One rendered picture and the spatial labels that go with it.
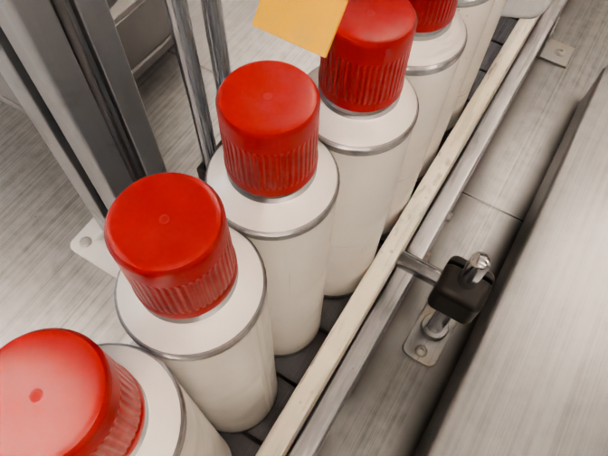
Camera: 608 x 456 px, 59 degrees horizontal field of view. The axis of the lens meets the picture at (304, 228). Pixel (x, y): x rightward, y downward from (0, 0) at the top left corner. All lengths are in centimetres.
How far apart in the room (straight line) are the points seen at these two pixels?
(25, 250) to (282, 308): 26
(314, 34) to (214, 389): 14
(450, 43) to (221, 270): 15
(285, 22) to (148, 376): 12
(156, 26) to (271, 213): 38
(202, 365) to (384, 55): 12
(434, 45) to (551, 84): 34
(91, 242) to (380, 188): 27
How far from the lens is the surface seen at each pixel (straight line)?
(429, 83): 26
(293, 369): 34
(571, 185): 45
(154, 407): 17
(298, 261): 22
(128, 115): 33
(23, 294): 46
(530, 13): 42
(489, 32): 38
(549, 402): 37
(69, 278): 45
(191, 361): 19
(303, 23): 20
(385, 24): 20
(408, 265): 34
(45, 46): 27
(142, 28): 54
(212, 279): 16
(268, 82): 18
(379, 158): 23
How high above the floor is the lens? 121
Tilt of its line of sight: 61 degrees down
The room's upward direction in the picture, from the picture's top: 2 degrees clockwise
